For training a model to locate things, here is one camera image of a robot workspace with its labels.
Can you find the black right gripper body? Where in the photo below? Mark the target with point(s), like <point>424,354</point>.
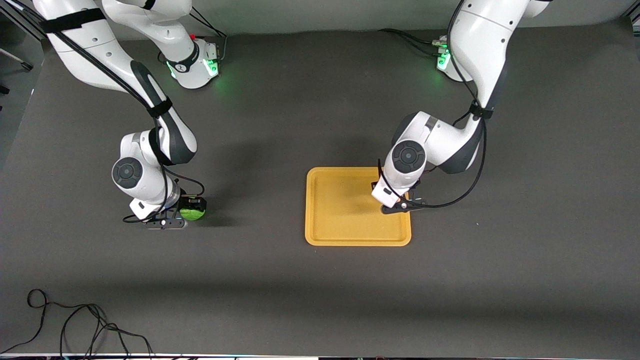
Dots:
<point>190,201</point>

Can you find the green apple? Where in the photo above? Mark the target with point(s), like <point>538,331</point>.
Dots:
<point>193,215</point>

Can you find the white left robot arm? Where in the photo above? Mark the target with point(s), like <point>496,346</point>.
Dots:
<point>480,40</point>

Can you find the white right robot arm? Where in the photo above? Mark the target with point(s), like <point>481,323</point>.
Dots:
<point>90,55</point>

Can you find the yellow plastic tray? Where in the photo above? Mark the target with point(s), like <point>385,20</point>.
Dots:
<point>345,220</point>

